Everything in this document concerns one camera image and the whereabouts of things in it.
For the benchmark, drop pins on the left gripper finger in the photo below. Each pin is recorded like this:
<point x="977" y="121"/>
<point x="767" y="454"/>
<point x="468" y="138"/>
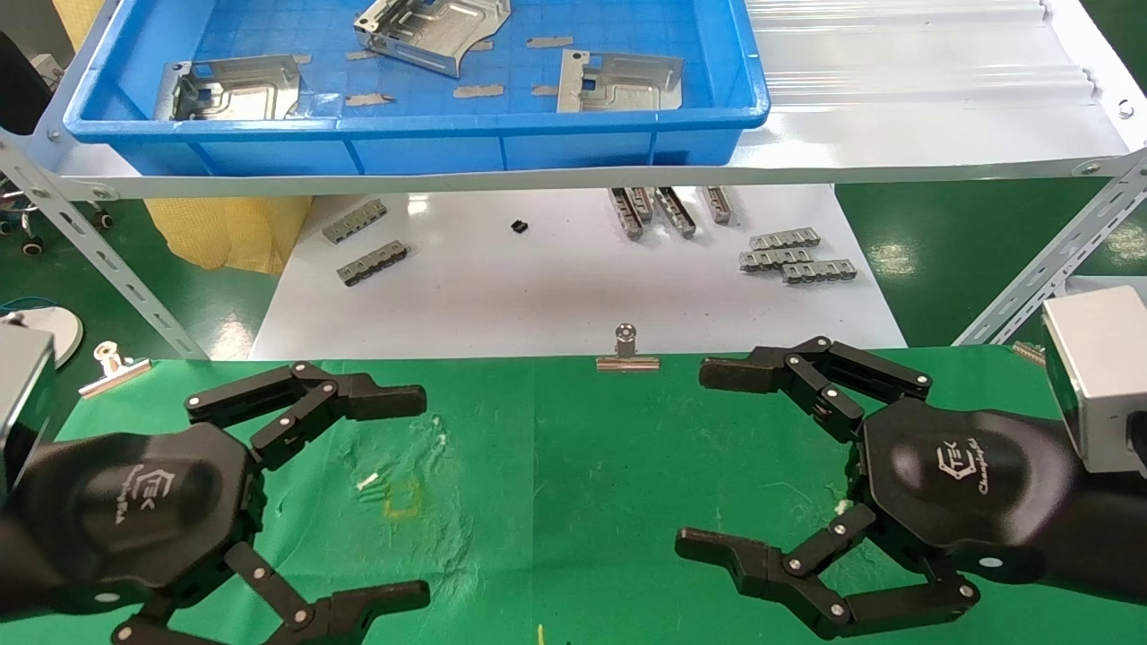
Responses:
<point x="376" y="401"/>

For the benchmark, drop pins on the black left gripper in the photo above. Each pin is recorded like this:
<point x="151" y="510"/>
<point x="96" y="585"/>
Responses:
<point x="125" y="511"/>

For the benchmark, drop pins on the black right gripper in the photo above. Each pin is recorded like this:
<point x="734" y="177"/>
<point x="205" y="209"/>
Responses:
<point x="959" y="475"/>

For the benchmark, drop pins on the curved-edge sheet metal part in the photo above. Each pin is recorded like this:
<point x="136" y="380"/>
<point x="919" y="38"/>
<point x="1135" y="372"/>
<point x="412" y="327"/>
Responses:
<point x="430" y="31"/>

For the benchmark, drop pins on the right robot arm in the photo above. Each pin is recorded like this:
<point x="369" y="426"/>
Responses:
<point x="1111" y="537"/>

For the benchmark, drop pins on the small white scrap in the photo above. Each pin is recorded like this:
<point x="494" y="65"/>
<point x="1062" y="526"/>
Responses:
<point x="367" y="481"/>

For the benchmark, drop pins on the grey metal connector strip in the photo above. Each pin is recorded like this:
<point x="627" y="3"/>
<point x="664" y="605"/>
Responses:
<point x="818" y="270"/>
<point x="625" y="215"/>
<point x="675" y="211"/>
<point x="771" y="259"/>
<point x="354" y="220"/>
<point x="785" y="238"/>
<point x="372" y="262"/>
<point x="642" y="202"/>
<point x="719" y="204"/>

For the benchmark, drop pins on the green table cloth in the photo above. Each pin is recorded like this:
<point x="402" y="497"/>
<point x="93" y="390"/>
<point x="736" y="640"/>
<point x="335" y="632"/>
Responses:
<point x="573" y="493"/>

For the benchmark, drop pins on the yellow mesh bag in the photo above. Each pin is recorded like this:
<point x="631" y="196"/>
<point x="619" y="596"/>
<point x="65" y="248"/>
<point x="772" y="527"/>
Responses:
<point x="228" y="233"/>
<point x="79" y="18"/>

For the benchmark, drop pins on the blue plastic bin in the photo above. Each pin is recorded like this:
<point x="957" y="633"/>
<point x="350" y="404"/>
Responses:
<point x="421" y="148"/>

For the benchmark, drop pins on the perforated angle iron leg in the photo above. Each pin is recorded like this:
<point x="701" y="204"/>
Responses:
<point x="1048" y="260"/>
<point x="107" y="260"/>

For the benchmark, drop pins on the white round base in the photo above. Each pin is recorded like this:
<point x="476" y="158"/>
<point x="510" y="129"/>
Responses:
<point x="58" y="331"/>

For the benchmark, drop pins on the flat sheet metal part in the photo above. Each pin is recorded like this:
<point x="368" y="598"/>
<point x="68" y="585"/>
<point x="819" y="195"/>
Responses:
<point x="627" y="85"/>
<point x="242" y="85"/>

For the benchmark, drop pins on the white metal shelf board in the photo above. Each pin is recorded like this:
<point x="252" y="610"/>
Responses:
<point x="896" y="152"/>

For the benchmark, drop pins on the black office chair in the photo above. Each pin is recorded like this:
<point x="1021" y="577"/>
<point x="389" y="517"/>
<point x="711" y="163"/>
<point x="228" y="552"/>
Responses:
<point x="18" y="85"/>

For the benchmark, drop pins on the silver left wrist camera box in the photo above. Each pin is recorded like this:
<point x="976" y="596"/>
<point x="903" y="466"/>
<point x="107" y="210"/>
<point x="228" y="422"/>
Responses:
<point x="22" y="403"/>

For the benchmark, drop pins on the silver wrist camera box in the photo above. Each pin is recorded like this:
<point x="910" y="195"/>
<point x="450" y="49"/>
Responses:
<point x="1107" y="376"/>
<point x="22" y="403"/>

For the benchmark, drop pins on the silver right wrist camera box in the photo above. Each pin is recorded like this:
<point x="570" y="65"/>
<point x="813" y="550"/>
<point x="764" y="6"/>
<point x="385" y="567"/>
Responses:
<point x="1107" y="376"/>

